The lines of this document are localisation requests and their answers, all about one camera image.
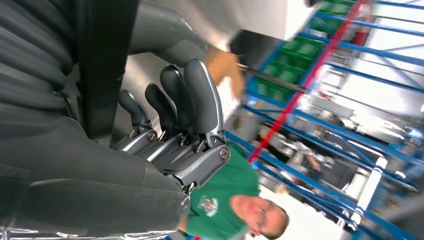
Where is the blue metal shelf rack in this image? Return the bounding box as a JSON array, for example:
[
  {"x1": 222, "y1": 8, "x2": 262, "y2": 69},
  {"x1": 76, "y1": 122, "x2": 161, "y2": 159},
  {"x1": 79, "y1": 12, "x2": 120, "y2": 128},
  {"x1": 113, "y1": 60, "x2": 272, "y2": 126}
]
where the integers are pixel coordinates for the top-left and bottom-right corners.
[{"x1": 225, "y1": 0, "x2": 424, "y2": 240}]

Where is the person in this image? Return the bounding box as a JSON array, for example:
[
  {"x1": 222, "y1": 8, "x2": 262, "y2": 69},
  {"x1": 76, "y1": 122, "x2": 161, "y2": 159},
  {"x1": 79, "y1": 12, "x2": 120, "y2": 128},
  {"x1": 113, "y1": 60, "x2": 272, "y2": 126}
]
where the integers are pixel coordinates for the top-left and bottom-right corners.
[{"x1": 177, "y1": 142, "x2": 291, "y2": 240}]

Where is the brown cardboard box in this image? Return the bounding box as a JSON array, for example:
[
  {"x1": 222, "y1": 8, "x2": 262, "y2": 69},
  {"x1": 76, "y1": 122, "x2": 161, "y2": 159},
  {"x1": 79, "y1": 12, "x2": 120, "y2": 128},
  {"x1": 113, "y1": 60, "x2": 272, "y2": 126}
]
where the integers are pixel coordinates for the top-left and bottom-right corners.
[{"x1": 204, "y1": 46, "x2": 247, "y2": 100}]

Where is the white panel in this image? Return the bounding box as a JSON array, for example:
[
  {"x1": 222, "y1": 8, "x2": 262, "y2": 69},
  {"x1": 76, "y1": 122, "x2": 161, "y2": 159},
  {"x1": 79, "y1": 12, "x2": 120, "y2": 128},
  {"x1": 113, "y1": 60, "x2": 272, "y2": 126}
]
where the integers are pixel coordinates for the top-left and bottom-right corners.
[{"x1": 231, "y1": 0, "x2": 319, "y2": 41}]

